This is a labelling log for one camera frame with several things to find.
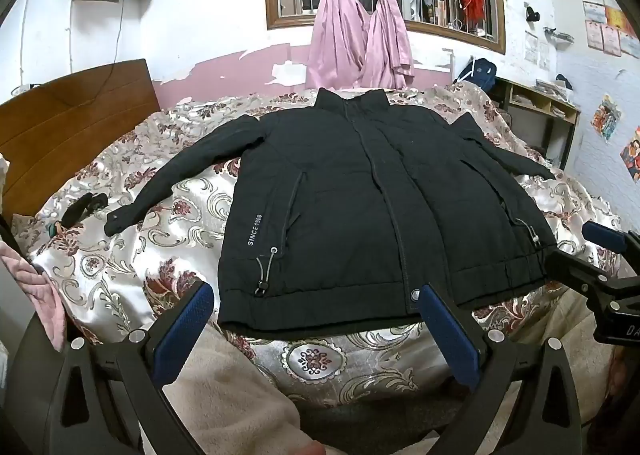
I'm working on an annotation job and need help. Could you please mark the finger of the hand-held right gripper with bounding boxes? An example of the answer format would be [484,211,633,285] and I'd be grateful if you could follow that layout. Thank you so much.
[546,249,628,297]
[581,221,640,257]

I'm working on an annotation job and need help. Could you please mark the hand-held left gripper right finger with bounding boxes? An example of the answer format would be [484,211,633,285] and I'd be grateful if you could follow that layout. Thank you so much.
[419,283,596,455]

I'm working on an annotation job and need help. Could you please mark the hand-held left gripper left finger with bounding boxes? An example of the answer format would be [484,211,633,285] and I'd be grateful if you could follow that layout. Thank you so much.
[30,279,217,455]

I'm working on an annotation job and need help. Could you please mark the black jacket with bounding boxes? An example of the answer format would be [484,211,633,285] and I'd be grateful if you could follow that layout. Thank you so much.
[104,87,560,338]

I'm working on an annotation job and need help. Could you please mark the beige fleece blanket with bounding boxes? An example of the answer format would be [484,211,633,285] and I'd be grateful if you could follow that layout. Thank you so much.
[162,280,608,455]

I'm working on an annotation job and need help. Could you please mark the floral satin bedspread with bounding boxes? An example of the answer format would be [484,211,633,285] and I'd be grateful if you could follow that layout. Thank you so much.
[11,83,623,411]

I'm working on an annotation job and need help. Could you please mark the wooden desk shelf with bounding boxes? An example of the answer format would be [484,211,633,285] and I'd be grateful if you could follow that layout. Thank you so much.
[492,77,582,172]

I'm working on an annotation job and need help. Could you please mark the pink cloth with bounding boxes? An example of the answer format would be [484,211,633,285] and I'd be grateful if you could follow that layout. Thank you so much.
[0,239,69,352]

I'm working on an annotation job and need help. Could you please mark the stack of papers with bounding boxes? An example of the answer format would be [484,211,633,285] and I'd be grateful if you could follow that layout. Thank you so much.
[534,79,569,98]

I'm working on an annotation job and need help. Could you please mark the black sunglasses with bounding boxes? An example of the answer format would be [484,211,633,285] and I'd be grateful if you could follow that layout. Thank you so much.
[59,192,109,226]

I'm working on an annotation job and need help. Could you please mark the blue backpack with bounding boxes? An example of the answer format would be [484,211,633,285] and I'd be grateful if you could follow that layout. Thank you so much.
[462,57,498,88]

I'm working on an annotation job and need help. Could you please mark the wooden headboard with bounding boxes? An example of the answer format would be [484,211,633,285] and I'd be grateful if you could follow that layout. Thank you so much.
[0,58,162,236]

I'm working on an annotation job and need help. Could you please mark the windowsill bottles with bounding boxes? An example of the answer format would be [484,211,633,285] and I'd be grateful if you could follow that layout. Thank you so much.
[422,0,449,26]

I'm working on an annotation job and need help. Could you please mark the pink curtain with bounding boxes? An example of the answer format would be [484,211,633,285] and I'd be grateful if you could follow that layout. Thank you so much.
[362,0,417,90]
[306,0,375,88]

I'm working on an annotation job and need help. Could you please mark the colourful cartoon wall poster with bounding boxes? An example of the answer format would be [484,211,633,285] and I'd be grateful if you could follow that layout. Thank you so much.
[619,127,640,184]
[590,94,622,142]

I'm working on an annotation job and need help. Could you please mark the paper wall calendar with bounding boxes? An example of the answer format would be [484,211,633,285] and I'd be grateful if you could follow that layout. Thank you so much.
[523,30,552,70]

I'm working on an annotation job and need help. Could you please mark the row of wall certificates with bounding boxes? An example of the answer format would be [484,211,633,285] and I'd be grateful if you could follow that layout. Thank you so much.
[579,0,640,58]

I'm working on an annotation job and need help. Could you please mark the thin wall cable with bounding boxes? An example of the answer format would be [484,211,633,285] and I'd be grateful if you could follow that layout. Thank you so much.
[99,0,125,88]

